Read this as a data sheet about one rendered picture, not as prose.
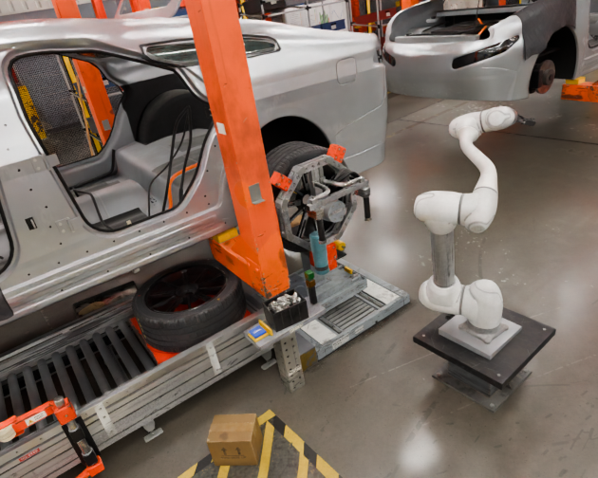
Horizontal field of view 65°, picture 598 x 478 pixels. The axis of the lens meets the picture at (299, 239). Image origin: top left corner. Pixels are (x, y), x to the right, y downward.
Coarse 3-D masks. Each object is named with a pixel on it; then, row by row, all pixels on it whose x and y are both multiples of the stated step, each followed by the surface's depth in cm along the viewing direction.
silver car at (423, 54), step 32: (576, 0) 433; (416, 32) 543; (448, 32) 478; (480, 32) 454; (512, 32) 414; (576, 32) 448; (384, 64) 521; (416, 64) 473; (448, 64) 445; (480, 64) 429; (512, 64) 423; (544, 64) 452; (576, 64) 471; (416, 96) 496; (448, 96) 464; (480, 96) 445; (512, 96) 440
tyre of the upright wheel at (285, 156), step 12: (288, 144) 280; (300, 144) 276; (312, 144) 280; (276, 156) 270; (288, 156) 264; (300, 156) 265; (312, 156) 270; (276, 168) 262; (288, 168) 263; (276, 192) 263; (288, 240) 279
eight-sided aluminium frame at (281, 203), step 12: (324, 156) 268; (300, 168) 257; (312, 168) 262; (336, 168) 273; (348, 180) 282; (288, 192) 257; (276, 204) 261; (348, 204) 292; (288, 216) 263; (348, 216) 291; (288, 228) 265; (336, 228) 294; (300, 240) 274
